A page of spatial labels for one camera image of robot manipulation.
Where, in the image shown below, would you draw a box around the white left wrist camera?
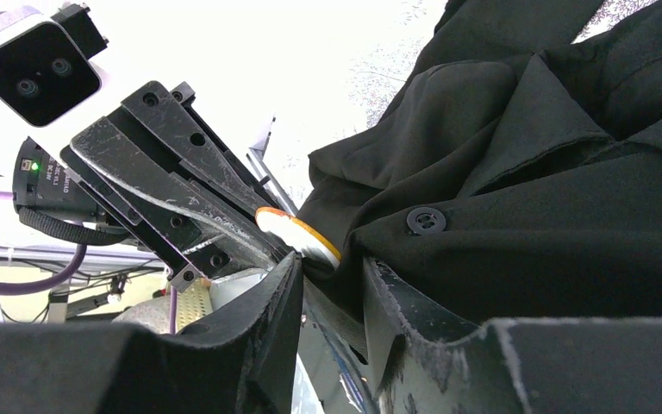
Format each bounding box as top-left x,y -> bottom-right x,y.
0,3 -> 109,128

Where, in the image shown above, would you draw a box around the black shirt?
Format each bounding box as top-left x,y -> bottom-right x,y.
299,1 -> 662,347

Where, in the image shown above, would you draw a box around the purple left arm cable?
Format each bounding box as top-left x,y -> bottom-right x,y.
0,189 -> 90,297

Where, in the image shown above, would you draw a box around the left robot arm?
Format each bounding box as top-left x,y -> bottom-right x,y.
13,81 -> 288,289

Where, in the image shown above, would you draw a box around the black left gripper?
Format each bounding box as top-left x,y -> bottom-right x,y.
61,80 -> 285,286

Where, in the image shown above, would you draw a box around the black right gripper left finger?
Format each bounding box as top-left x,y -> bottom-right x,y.
0,253 -> 303,413

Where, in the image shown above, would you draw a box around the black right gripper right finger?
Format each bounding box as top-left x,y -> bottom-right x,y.
363,258 -> 662,413

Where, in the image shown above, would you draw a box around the round white brooch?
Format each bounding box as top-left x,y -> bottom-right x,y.
255,207 -> 341,269

